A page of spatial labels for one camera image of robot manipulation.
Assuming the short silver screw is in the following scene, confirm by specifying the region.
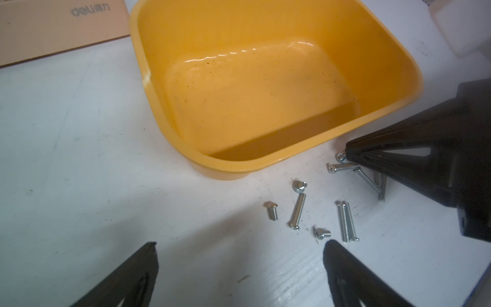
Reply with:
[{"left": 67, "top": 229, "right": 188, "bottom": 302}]
[{"left": 264, "top": 202, "right": 278, "bottom": 221}]

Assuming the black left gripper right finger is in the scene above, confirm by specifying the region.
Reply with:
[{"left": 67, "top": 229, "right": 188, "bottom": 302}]
[{"left": 323, "top": 240, "right": 411, "bottom": 306}]

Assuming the yellow plastic storage box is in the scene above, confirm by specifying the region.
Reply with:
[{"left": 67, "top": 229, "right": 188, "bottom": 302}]
[{"left": 130, "top": 1, "right": 423, "bottom": 180}]

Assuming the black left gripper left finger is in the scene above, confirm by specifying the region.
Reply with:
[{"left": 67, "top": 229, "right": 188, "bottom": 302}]
[{"left": 73, "top": 242, "right": 159, "bottom": 306}]

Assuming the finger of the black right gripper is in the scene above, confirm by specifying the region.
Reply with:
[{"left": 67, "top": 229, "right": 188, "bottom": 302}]
[{"left": 345, "top": 79, "right": 490, "bottom": 242}]

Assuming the silver screw pair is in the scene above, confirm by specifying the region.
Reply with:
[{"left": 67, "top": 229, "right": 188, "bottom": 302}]
[{"left": 336, "top": 201, "right": 359, "bottom": 243}]

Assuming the pink desk file organizer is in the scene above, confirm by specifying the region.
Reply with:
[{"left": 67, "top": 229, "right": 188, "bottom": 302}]
[{"left": 1, "top": 0, "right": 129, "bottom": 66}]

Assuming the small silver screw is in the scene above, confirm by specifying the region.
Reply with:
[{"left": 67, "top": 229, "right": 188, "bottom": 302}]
[{"left": 313, "top": 227, "right": 332, "bottom": 240}]

